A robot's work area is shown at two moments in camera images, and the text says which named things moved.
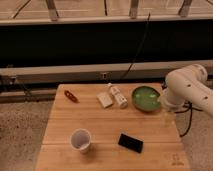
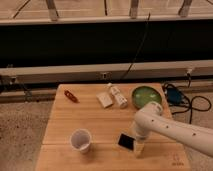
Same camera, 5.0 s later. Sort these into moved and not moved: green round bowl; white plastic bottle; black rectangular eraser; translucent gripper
Moved: translucent gripper
Not moved: black rectangular eraser; white plastic bottle; green round bowl
